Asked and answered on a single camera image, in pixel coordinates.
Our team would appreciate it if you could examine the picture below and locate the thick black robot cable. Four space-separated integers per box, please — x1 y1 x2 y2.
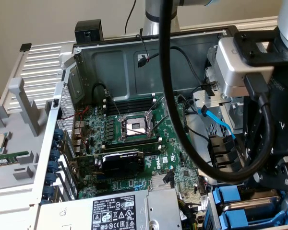
159 0 278 183

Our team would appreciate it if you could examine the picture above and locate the grey disk bay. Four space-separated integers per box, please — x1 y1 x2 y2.
205 182 288 230

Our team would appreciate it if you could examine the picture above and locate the silver heat sink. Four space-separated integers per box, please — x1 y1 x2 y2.
150 174 175 190

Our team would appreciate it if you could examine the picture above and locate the black graphics card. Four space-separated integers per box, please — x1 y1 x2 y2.
71 149 146 180

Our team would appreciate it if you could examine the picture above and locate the blue disk carrier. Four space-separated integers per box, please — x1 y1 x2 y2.
218 208 288 228

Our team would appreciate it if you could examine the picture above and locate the black loop wire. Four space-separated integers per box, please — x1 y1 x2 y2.
92 82 111 106

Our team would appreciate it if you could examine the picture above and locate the black wire with connector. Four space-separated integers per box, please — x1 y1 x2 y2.
136 46 218 97

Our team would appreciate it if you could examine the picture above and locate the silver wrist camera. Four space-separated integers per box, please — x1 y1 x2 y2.
215 37 276 97

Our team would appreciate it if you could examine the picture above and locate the hard disk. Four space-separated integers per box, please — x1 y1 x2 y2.
211 184 288 218

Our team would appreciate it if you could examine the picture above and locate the black fan shroud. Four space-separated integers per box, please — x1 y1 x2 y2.
207 134 243 183

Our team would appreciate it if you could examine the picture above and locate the grey part rack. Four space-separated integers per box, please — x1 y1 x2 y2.
0 77 63 192

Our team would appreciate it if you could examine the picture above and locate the silver locking lever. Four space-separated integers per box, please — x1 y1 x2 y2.
105 88 123 120
122 126 148 136

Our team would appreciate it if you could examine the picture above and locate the black RAM slot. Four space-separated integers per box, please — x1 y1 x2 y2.
144 148 164 157
103 136 163 147
143 144 163 152
102 92 157 106
102 99 157 112
103 140 163 151
102 96 157 109
105 103 158 115

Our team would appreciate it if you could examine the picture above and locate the black box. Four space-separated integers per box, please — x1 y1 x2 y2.
74 19 104 45

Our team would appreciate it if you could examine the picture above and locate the metal socket cover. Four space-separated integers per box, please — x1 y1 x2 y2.
145 95 168 135

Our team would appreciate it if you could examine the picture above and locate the CPU socket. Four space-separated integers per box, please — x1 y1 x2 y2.
117 112 159 142

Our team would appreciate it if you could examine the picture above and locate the yellow black wire bundle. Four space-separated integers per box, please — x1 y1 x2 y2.
177 196 208 230

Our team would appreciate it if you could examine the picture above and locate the metal optical drive cage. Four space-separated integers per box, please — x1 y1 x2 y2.
192 45 245 131

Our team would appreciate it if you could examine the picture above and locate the green motherboard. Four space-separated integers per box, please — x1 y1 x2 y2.
71 92 204 216

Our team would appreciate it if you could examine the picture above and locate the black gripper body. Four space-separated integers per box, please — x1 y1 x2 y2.
266 59 288 160

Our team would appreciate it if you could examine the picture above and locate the grey power supply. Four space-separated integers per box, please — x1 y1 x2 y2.
37 188 183 230

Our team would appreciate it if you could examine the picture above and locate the thin red black wire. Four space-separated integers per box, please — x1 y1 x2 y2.
135 33 151 63

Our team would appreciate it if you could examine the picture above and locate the open grey PC case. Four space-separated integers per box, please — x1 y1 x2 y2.
30 23 288 230

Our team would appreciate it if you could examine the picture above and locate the thin black cable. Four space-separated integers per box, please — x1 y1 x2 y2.
124 0 138 34

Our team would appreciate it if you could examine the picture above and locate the blue SATA wire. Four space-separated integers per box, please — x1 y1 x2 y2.
197 106 237 141

